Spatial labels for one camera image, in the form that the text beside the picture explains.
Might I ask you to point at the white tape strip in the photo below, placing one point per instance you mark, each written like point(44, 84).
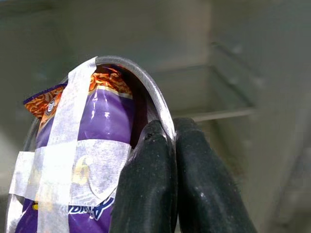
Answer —
point(70, 102)
point(102, 165)

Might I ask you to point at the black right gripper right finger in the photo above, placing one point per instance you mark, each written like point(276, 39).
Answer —
point(206, 189)

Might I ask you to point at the purple instant noodle packet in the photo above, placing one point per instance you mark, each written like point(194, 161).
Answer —
point(109, 114)

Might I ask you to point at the glass fridge shelf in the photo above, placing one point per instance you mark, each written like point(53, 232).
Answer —
point(206, 97)

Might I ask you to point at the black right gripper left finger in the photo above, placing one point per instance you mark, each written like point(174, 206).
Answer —
point(148, 189)

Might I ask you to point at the grey fridge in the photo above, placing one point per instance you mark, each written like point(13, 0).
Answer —
point(73, 29)

